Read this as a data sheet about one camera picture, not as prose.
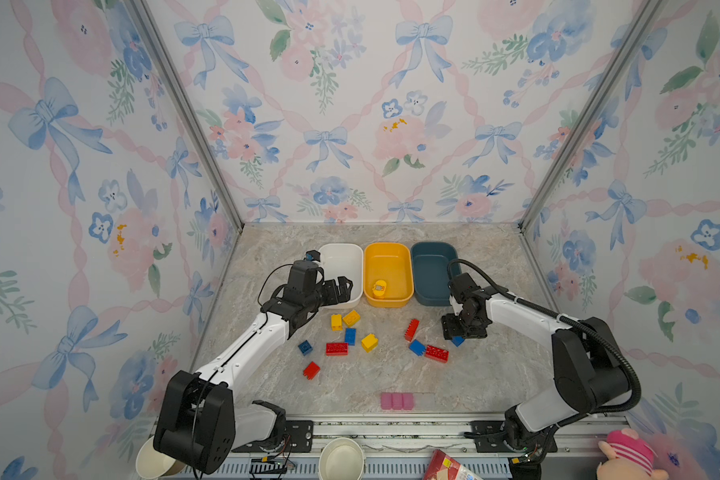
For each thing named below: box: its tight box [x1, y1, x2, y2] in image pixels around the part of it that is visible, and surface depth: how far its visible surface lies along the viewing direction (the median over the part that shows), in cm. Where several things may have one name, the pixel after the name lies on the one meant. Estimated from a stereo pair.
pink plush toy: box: [597, 428, 670, 480], surface depth 68 cm
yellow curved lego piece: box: [372, 279, 387, 298], surface depth 100 cm
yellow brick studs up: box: [343, 310, 361, 327], surface depth 96 cm
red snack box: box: [424, 449, 483, 480], surface depth 68 cm
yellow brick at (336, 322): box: [331, 314, 343, 331], surface depth 94 cm
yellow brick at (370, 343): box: [361, 334, 379, 353], surface depth 90 cm
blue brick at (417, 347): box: [408, 339, 426, 356], surface depth 90 cm
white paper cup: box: [318, 437, 365, 480], surface depth 72 cm
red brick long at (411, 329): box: [404, 318, 421, 342], surface depth 94 cm
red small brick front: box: [303, 361, 321, 380], surface depth 86 cm
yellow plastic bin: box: [363, 242, 414, 308], surface depth 103 cm
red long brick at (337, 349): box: [326, 343, 349, 356], surface depth 89 cm
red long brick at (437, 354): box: [424, 345, 450, 363], surface depth 90 cm
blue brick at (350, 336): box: [344, 328, 357, 346], surface depth 92 cm
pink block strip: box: [380, 392, 414, 411], surface depth 81 cm
